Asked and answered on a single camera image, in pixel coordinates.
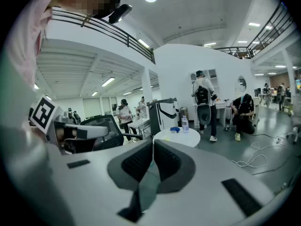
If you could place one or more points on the grey floor box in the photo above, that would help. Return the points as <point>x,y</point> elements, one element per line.
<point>183,110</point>

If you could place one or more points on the rectangular ceiling light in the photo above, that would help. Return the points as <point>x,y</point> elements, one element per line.
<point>94,93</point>
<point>108,81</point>

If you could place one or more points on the black mesh office chair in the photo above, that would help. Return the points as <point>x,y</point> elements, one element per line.
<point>113,135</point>

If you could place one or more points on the white display cabinet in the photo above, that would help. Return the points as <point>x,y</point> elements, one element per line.
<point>215,83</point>

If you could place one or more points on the black backpack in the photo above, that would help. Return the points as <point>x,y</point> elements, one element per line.
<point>202,95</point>

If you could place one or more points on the round wall mirror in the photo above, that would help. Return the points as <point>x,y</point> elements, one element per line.
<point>242,85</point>

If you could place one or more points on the black metal railing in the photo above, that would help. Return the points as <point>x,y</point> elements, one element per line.
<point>249,52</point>
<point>128,40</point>

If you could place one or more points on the pink shirt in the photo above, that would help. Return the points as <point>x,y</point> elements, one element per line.
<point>28,32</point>

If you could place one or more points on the white toilet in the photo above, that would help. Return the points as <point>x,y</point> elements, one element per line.
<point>204,114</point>

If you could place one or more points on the white office chair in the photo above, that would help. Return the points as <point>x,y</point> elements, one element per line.
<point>296,132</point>

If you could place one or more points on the long strip light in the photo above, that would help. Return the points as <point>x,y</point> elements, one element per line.
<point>143,43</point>

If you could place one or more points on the clear water bottle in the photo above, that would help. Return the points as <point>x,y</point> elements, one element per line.
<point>185,126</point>

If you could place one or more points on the blue cloth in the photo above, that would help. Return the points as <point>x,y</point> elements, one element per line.
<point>175,129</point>

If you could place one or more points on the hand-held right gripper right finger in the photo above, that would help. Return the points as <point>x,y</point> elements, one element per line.
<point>211,185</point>

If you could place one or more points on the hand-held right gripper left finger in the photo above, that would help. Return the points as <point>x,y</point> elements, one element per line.
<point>82,185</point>

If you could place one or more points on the round white table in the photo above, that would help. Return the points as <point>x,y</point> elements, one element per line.
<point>185,138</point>

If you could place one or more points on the person's left forearm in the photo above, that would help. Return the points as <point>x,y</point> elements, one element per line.
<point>35,133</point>

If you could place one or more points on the black white service robot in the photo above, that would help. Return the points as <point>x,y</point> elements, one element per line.
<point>152,116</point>

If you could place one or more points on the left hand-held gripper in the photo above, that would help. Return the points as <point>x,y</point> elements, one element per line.
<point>43,113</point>

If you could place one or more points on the black head-worn camera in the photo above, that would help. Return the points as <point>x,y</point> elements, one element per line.
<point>120,13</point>

